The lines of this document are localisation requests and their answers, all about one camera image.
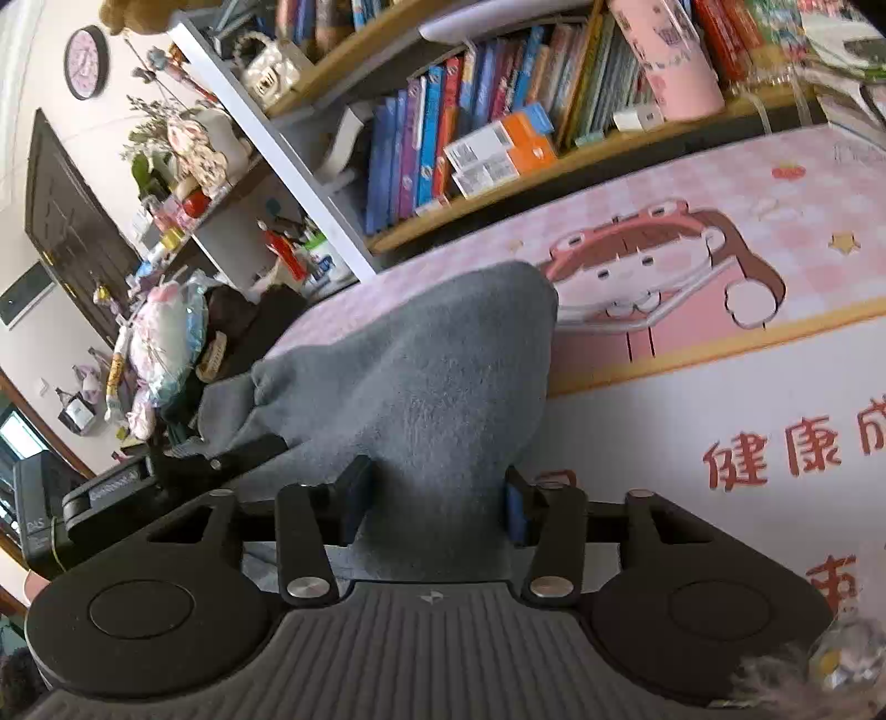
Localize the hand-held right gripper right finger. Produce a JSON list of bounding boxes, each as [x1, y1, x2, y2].
[[504, 465, 715, 606]]

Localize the white bottle with blue label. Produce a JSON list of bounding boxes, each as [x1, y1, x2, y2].
[[301, 235, 354, 292]]

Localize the dark brown bag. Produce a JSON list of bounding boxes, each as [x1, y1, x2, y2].
[[204, 284, 309, 378]]

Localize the white charger adapter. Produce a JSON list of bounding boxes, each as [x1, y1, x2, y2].
[[612, 105, 664, 132]]

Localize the brown teddy bear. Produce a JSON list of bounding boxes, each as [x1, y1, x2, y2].
[[97, 0, 176, 35]]

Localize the red figurine doll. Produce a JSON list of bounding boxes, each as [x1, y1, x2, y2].
[[259, 220, 309, 285]]

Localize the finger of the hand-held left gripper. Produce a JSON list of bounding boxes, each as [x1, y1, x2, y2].
[[164, 435, 293, 487]]

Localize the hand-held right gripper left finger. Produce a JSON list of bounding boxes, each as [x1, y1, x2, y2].
[[145, 453, 378, 608]]

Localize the pink cartoon printed desk mat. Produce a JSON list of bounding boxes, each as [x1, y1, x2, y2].
[[266, 125, 886, 624]]

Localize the pink printed cup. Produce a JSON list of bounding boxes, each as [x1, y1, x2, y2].
[[607, 0, 727, 117]]

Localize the pink wall clock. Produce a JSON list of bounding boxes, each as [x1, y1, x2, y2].
[[64, 25, 110, 101]]

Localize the white bar lamp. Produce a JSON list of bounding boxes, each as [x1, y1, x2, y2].
[[419, 0, 596, 46]]

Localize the grey sweatpants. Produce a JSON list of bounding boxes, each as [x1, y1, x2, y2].
[[162, 259, 560, 596]]

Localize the dried flower bunch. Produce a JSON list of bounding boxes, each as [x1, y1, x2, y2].
[[123, 97, 250, 196]]

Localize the furry pompom charm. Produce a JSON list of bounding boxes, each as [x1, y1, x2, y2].
[[734, 616, 886, 711]]

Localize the white shelf unit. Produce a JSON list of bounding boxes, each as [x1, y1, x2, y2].
[[166, 14, 378, 286]]

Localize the wooden bookshelf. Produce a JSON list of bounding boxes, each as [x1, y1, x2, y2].
[[266, 0, 886, 254]]

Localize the orange and white box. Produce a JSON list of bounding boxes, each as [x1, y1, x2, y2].
[[443, 102, 556, 171], [452, 138, 559, 199]]

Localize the row of colourful books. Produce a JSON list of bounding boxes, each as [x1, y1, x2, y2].
[[363, 7, 658, 236]]

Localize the dark brown door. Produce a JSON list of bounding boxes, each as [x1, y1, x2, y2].
[[24, 111, 140, 347]]

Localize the red thick book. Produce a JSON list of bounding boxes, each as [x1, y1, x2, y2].
[[720, 0, 760, 68], [694, 0, 736, 79]]

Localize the white quilted handbag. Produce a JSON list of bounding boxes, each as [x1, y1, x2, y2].
[[231, 31, 312, 108]]

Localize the stack of magazines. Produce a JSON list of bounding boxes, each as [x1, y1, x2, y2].
[[803, 0, 886, 132]]

